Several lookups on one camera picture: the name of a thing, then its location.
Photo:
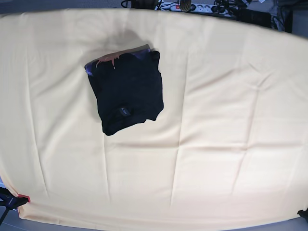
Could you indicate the white power strip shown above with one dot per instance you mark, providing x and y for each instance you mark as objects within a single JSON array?
[{"x": 220, "y": 7}]

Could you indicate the black T-shirt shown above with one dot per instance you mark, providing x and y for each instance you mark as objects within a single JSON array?
[{"x": 128, "y": 88}]

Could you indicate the yellow table cloth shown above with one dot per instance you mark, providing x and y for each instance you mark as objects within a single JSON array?
[{"x": 229, "y": 150}]

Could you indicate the red black table clamp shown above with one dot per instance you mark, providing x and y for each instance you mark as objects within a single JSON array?
[{"x": 10, "y": 202}]

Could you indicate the black clamp at corner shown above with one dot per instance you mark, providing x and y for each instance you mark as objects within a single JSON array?
[{"x": 303, "y": 214}]

